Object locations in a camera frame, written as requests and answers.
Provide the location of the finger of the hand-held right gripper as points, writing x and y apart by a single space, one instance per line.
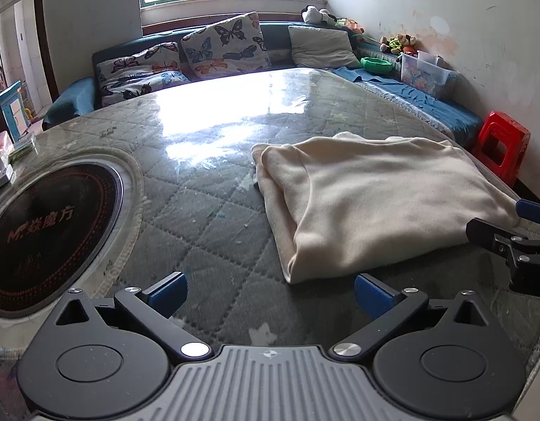
533 211
483 230

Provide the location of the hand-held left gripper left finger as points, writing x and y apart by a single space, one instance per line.
171 291

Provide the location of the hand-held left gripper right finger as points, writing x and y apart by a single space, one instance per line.
375 294

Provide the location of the cream knit garment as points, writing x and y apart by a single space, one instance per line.
362 197

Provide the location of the red plastic stool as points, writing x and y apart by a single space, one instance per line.
500 140

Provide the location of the blue sofa sheet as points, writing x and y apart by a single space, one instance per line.
432 105

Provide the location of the round black induction cooker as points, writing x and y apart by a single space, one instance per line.
46 237

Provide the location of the grey patterned sofa mat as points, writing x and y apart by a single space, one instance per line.
397 96

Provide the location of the clear plastic storage box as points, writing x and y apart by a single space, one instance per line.
428 74

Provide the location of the green plastic bowl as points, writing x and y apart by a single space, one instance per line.
376 65

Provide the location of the green packets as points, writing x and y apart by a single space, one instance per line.
23 151

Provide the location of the brown teddy bear plush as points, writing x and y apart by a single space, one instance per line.
397 44

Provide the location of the butterfly print pillow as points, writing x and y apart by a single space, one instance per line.
221 48
138 70

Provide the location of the light blue small cabinet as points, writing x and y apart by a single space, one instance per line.
13 109

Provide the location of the pink and green plush toy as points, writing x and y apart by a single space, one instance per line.
351 26

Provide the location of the plain grey pillow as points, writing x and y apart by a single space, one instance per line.
322 46

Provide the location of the panda plush toy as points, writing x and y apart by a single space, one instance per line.
316 15

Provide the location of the dark blue corner sofa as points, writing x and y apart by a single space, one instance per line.
274 37

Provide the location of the dark wooden door frame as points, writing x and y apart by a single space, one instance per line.
46 52

